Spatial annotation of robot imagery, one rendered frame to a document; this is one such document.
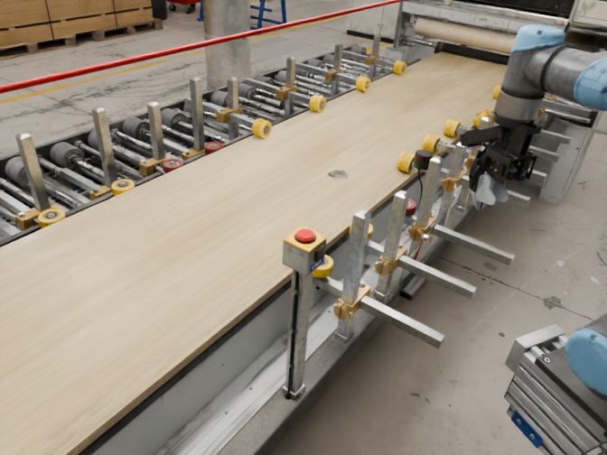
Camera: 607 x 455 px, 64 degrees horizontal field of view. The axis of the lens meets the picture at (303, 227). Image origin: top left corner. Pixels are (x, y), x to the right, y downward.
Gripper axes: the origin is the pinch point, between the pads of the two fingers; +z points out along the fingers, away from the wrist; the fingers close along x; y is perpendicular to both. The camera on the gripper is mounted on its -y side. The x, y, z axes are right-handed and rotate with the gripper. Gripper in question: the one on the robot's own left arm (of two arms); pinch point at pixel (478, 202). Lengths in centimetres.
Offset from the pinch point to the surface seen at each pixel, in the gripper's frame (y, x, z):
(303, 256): -9.5, -35.5, 11.5
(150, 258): -60, -61, 41
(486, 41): -210, 207, 27
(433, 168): -49, 32, 21
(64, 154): -154, -80, 48
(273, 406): -11, -40, 62
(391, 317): -15.5, -2.3, 46.9
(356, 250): -24.1, -11.9, 26.5
